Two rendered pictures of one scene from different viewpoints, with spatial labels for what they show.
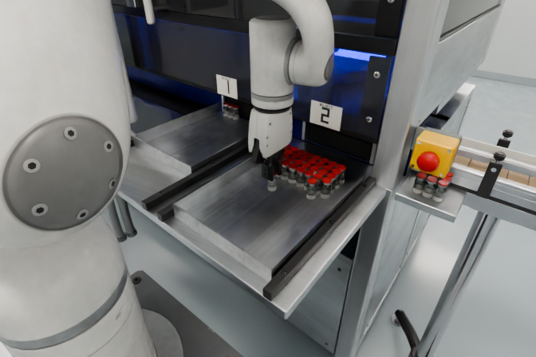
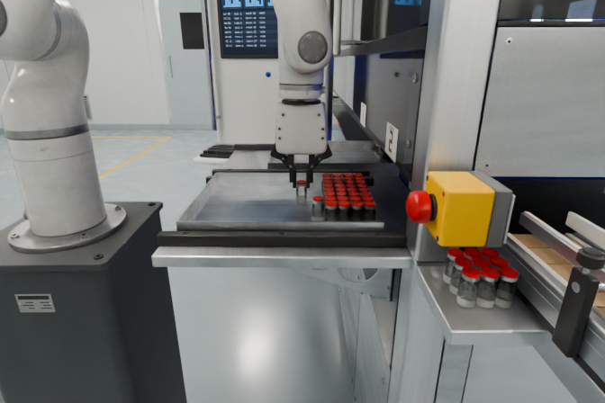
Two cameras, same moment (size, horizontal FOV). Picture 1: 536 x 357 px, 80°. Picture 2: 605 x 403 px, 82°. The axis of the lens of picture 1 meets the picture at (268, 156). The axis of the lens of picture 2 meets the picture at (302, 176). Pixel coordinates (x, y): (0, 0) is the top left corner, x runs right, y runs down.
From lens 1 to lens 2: 0.59 m
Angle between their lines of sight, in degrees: 48
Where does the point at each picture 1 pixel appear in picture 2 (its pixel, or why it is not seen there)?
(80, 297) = (17, 114)
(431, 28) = not seen: outside the picture
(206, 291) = (324, 353)
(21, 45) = not seen: outside the picture
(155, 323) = (115, 219)
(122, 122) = (15, 3)
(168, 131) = not seen: hidden behind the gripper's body
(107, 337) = (31, 156)
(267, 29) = not seen: hidden behind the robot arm
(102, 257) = (40, 103)
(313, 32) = (276, 2)
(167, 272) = (311, 313)
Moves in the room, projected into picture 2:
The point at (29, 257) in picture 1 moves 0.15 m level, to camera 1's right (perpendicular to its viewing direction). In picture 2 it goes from (20, 88) to (22, 95)
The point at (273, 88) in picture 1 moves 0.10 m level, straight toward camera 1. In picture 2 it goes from (283, 75) to (232, 76)
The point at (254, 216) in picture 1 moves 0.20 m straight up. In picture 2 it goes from (253, 208) to (248, 108)
